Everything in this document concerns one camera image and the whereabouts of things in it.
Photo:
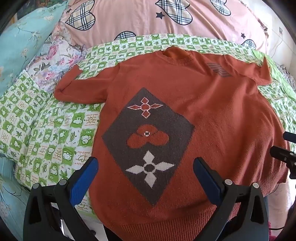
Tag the light blue floral pillow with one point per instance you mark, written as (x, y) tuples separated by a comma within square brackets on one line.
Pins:
[(20, 39)]

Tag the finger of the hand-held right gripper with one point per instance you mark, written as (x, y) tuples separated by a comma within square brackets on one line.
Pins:
[(281, 153), (290, 136)]

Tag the floral print pillow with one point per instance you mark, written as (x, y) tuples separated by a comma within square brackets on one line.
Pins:
[(55, 58)]

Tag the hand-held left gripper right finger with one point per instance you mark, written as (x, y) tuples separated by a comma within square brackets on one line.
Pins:
[(207, 177)]

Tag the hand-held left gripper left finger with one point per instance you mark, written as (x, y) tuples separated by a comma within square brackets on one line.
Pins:
[(86, 176)]

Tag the green checked printed blanket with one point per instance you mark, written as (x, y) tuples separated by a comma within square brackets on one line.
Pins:
[(48, 129)]

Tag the orange knit sweater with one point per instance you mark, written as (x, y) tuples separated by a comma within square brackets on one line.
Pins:
[(215, 111)]

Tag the pink heart print quilt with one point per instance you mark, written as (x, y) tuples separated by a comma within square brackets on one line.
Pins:
[(161, 18)]

